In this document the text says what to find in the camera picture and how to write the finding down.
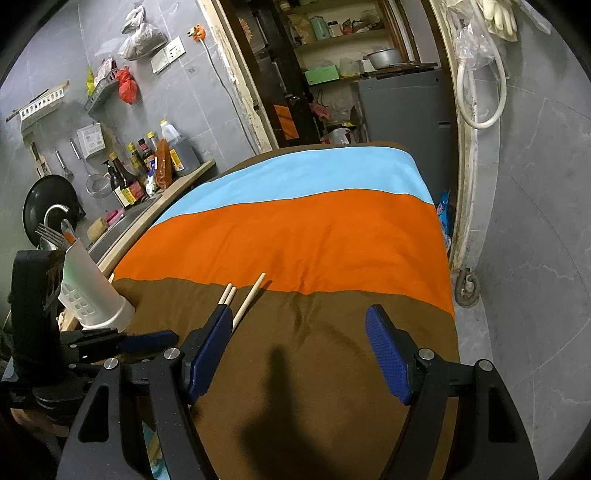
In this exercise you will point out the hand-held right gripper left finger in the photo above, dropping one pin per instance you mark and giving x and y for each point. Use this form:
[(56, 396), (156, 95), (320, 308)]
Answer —
[(210, 357)]

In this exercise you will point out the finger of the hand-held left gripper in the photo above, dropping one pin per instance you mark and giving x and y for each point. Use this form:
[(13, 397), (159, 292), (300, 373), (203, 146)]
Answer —
[(115, 360), (147, 341)]

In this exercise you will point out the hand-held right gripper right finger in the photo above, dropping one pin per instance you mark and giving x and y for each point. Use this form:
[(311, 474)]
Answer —
[(388, 357)]

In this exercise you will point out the wooden chopstick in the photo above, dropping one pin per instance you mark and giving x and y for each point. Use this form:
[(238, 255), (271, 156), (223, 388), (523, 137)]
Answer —
[(249, 300), (224, 295), (231, 297)]

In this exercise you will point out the white plastic utensil caddy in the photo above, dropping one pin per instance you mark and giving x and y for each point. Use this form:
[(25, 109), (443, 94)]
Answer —
[(92, 286)]

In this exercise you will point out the small silver spoon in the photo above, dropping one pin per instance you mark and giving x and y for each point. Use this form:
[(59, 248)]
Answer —
[(45, 244)]

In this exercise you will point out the metal fork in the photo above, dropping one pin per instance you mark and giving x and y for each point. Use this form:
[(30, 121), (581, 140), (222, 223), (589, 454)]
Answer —
[(48, 232)]

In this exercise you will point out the large silver spoon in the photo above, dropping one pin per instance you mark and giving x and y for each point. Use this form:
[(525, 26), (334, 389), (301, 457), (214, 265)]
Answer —
[(67, 227)]

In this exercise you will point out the person's left hand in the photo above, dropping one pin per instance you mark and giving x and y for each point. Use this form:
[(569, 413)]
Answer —
[(32, 417)]

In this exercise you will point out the yellow sponge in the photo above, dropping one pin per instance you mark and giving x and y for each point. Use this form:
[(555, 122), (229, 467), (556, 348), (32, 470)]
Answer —
[(97, 229)]

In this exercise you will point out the chrome faucet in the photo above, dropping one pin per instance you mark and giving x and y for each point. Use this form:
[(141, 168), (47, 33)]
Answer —
[(55, 212)]

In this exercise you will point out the stainless steel sink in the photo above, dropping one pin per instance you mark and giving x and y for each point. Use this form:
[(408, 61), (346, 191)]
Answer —
[(124, 226)]

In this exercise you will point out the black wok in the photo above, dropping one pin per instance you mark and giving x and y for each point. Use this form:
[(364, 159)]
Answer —
[(46, 198)]

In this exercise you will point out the pink soap dish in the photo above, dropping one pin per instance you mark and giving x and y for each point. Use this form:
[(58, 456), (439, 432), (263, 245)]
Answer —
[(114, 216)]

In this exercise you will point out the colourful striped blanket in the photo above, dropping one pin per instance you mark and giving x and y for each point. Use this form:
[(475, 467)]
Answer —
[(300, 254)]

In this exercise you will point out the mesh strainer ladle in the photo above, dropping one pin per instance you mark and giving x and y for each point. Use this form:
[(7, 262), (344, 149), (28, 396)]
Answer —
[(97, 184)]

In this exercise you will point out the blue and white packet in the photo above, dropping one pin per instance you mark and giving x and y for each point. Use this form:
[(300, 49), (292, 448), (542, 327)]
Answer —
[(151, 183)]

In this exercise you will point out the dark pump dispenser bottle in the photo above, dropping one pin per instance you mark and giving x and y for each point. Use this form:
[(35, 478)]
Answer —
[(117, 184)]

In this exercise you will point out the hanging metal utensil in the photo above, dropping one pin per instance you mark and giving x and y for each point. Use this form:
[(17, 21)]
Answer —
[(63, 164)]

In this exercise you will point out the wooden spatula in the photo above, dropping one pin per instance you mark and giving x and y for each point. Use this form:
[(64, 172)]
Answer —
[(40, 159)]

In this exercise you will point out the dark sauce bottle yellow label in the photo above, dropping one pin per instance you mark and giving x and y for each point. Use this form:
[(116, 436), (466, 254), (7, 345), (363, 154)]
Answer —
[(136, 177)]

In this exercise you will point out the red chili powder packet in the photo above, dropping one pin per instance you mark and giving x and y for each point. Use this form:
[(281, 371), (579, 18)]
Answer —
[(164, 166)]

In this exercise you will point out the dark sauce bottle red label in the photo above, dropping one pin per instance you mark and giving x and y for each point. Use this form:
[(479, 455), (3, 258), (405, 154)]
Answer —
[(145, 154)]

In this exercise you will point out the large cooking oil jug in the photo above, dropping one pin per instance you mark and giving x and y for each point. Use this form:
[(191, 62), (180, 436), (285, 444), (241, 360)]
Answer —
[(182, 150)]

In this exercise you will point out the grey washing machine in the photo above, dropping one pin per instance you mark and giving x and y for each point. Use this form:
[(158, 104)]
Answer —
[(401, 120)]

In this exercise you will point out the red plastic bag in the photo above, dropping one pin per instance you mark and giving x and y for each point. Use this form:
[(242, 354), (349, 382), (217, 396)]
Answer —
[(128, 87)]

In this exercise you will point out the seasoning packets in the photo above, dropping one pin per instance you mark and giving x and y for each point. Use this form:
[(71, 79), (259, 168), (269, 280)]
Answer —
[(101, 74)]

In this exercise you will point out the dark wooden door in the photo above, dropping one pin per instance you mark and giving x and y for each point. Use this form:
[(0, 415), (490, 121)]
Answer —
[(281, 83)]

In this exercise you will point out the green box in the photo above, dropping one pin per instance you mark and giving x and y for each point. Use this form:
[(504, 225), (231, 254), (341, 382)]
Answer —
[(322, 75)]

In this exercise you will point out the aluminium pot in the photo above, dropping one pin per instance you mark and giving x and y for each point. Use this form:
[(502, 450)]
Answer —
[(383, 57)]

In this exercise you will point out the clear hanging plastic bag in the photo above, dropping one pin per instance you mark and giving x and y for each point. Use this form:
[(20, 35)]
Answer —
[(141, 39)]

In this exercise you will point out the orange plug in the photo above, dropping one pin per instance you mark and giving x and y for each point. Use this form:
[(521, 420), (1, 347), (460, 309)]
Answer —
[(197, 33)]

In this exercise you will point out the wooden shelf unit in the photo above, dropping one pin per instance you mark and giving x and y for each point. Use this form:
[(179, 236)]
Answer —
[(351, 39)]

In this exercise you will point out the cream rubber gloves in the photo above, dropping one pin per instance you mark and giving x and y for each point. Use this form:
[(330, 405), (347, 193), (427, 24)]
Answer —
[(498, 18)]

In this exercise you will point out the white slotted wall basket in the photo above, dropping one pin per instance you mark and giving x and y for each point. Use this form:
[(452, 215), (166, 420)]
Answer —
[(39, 104)]

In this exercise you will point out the grey wall rack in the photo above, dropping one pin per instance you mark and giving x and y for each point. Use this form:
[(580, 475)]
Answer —
[(104, 94)]

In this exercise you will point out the worn door frame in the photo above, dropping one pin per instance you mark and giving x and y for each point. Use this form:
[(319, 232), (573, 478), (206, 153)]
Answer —
[(235, 69)]

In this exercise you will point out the white wall socket panel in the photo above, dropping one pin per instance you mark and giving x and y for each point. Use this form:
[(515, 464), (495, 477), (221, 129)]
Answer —
[(168, 55)]

